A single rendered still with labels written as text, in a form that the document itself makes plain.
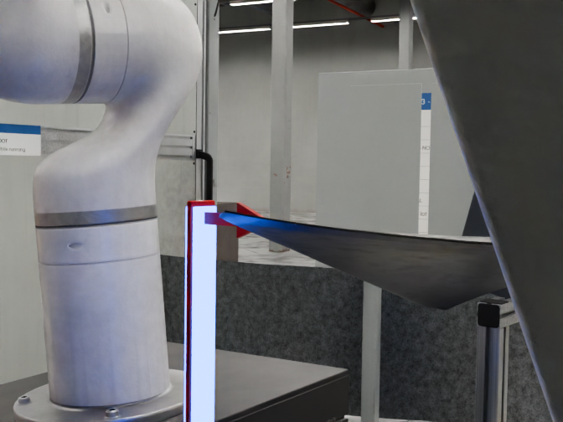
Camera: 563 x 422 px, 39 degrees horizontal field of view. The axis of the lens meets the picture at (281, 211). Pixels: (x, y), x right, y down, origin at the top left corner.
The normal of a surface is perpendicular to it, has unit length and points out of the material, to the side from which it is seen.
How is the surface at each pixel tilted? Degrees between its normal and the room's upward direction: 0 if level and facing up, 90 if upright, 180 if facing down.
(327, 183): 90
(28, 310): 90
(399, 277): 157
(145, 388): 87
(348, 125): 90
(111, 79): 130
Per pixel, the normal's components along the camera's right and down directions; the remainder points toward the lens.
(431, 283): -0.08, 0.93
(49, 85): 0.40, 0.80
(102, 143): -0.18, -0.79
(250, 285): -0.41, 0.04
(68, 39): 0.60, 0.14
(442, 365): -0.07, 0.05
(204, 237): 0.78, 0.04
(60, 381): -0.59, 0.09
